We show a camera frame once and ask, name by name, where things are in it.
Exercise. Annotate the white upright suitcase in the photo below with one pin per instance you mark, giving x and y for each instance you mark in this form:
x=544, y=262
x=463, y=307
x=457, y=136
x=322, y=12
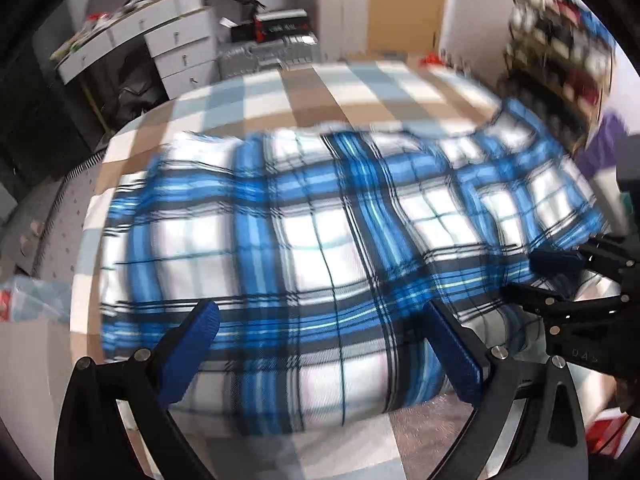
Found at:
x=341, y=27

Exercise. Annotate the wooden door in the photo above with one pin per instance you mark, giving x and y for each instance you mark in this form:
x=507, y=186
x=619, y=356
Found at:
x=411, y=26

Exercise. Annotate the orange plastic bag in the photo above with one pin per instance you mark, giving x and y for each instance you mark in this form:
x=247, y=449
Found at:
x=432, y=59

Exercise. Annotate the checkered bed sheet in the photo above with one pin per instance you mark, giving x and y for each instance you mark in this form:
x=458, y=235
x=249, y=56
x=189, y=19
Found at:
x=354, y=94

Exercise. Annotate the silver flat suitcase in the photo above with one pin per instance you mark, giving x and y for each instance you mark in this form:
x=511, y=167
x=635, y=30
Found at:
x=250, y=57

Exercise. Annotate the black bag under desk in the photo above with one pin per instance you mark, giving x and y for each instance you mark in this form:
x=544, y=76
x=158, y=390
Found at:
x=139, y=89

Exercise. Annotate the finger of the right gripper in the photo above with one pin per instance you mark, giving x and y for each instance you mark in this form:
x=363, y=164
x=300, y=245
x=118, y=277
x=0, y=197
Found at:
x=612, y=256
x=540, y=302

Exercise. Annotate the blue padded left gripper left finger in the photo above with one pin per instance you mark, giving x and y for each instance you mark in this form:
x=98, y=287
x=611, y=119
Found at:
x=92, y=441

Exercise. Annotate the green cloth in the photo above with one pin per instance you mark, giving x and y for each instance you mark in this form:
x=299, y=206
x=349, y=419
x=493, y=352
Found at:
x=625, y=201

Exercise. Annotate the blue white plaid shirt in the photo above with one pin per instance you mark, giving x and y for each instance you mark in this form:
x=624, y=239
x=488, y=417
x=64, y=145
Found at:
x=320, y=248

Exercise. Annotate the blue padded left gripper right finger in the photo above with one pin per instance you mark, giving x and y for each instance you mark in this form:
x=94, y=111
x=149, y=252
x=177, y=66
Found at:
x=548, y=441

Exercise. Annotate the black red box on suitcase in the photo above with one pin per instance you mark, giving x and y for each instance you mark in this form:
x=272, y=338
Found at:
x=272, y=26

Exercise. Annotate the purple bag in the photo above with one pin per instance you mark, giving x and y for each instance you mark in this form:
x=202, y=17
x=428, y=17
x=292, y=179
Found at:
x=600, y=152

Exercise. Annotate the wooden shoe rack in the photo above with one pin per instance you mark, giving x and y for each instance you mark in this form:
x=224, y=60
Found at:
x=560, y=63

